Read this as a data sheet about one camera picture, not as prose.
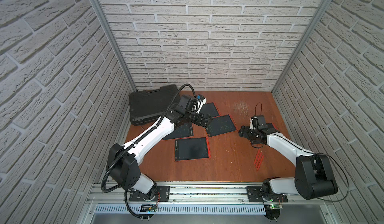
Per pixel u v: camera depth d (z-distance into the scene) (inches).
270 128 39.5
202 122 26.9
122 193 28.0
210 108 44.7
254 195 29.1
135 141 17.7
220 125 39.6
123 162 16.1
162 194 29.3
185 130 38.3
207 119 27.1
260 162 33.4
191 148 45.8
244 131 32.0
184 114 23.5
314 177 16.7
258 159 33.5
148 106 40.4
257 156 34.2
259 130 26.8
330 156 17.4
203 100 28.0
